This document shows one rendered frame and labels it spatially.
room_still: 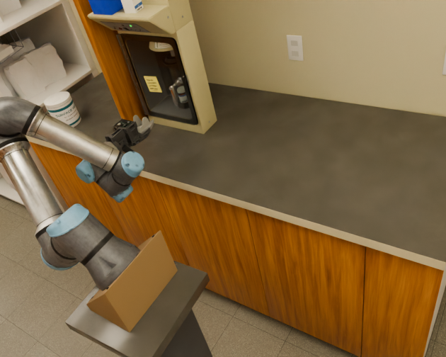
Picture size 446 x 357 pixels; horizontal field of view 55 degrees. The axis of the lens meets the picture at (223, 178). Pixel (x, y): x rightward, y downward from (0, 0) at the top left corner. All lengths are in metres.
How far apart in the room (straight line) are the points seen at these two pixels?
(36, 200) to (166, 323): 0.53
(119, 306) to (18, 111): 0.62
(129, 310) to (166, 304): 0.12
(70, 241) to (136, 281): 0.21
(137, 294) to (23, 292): 1.79
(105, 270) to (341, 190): 0.82
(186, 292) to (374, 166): 0.80
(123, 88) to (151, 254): 0.98
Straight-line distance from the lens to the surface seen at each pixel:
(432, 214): 1.47
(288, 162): 1.65
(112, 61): 1.96
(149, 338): 1.28
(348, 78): 1.94
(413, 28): 1.78
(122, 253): 1.21
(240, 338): 2.29
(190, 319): 1.48
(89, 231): 1.21
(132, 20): 1.64
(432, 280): 1.49
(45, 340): 2.70
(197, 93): 1.82
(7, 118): 1.38
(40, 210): 1.38
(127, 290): 1.22
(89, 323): 1.39
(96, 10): 1.76
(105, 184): 1.49
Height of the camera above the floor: 1.99
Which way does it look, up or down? 40 degrees down
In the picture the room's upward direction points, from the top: 14 degrees counter-clockwise
